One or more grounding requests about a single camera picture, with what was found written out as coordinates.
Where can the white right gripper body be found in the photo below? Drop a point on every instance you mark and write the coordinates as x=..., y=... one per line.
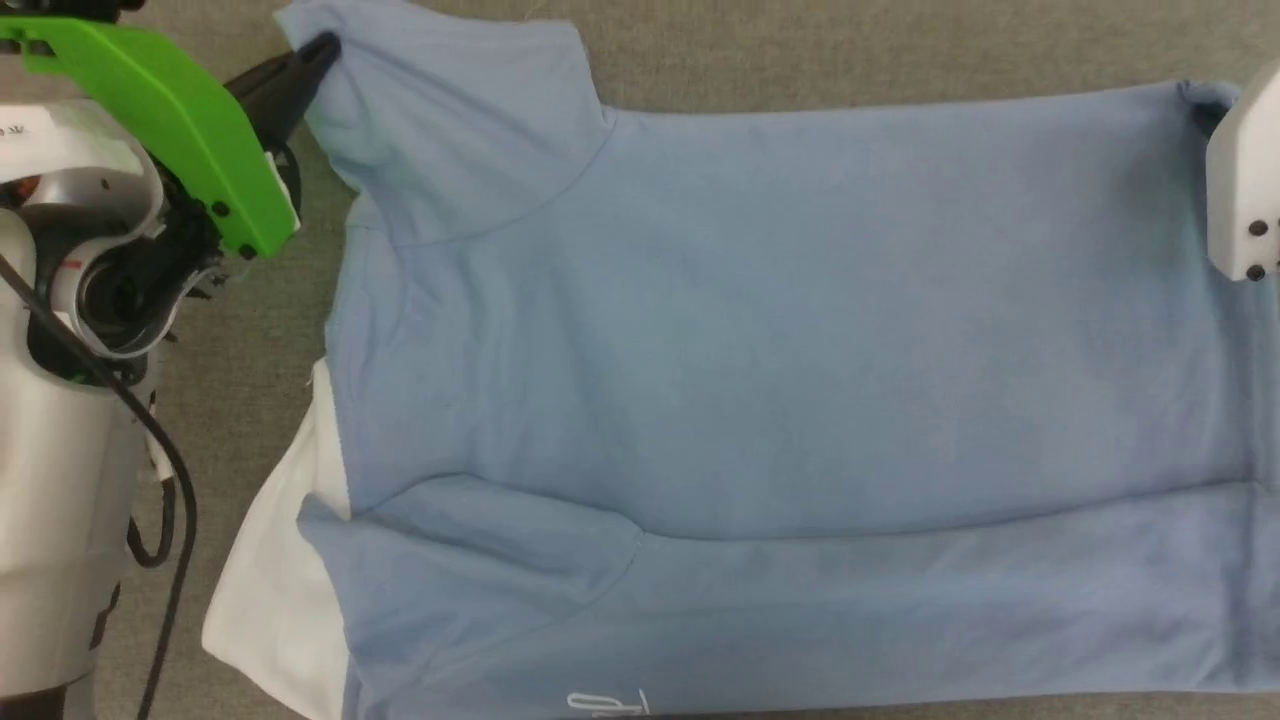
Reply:
x=1250, y=180

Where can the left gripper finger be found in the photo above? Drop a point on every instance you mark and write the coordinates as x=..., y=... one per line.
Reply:
x=285, y=80

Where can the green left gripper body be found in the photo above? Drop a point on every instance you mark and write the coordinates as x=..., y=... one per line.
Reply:
x=170, y=110

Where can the light blue sweatshirt white hood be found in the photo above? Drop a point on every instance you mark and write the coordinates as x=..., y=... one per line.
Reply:
x=750, y=330

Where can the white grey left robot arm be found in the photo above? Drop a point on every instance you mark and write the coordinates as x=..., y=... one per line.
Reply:
x=60, y=450

